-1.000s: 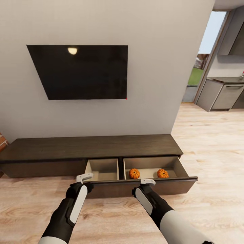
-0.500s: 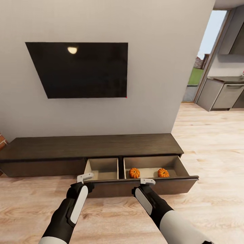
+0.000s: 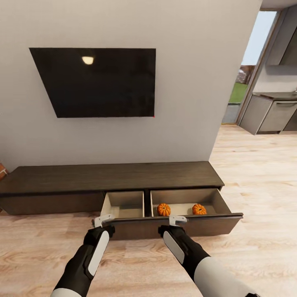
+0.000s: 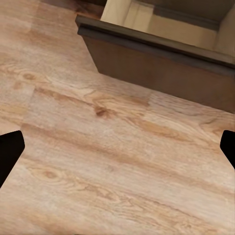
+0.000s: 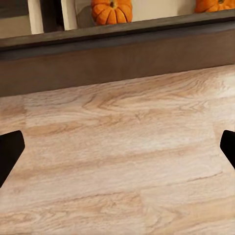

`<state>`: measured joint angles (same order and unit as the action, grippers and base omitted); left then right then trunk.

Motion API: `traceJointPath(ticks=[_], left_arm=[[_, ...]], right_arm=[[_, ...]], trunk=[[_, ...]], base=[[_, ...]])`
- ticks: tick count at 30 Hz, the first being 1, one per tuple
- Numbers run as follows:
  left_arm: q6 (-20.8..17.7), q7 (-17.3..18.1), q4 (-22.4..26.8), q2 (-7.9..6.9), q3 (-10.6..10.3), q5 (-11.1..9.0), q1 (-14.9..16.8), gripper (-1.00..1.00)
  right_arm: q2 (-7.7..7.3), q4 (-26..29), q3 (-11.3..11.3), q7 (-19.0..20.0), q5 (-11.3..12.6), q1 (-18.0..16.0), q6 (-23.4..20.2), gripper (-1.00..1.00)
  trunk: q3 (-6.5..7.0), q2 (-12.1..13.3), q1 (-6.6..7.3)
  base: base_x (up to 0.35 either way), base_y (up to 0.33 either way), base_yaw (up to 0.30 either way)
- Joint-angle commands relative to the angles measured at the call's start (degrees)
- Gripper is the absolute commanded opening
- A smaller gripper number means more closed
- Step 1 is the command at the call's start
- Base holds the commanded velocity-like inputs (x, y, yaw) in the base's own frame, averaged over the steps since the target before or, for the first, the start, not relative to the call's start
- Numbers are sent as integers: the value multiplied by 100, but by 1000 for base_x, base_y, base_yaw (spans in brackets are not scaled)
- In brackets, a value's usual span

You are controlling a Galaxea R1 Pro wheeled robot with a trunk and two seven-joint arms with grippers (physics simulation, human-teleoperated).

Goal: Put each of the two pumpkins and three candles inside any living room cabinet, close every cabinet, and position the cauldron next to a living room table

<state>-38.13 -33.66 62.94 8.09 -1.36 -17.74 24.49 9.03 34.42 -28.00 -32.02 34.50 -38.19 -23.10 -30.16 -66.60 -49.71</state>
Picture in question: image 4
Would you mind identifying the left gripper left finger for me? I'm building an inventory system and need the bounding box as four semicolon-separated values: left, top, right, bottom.
0;130;25;188

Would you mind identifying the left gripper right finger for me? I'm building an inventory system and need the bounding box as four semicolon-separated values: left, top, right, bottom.
219;130;235;168

